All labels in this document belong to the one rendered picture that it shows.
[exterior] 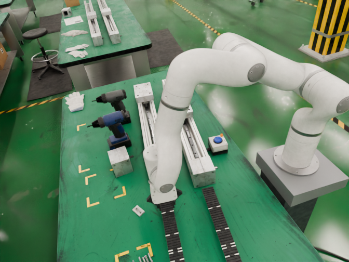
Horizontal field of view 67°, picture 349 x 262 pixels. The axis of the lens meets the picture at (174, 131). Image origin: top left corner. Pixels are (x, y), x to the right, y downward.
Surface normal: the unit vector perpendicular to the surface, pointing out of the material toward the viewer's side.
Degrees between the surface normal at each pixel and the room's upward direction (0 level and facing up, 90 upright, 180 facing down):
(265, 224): 0
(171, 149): 46
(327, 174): 4
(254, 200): 0
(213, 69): 79
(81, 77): 90
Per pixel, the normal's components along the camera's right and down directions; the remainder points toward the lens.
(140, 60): 0.29, 0.59
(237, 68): -0.42, 0.42
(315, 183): -0.04, -0.78
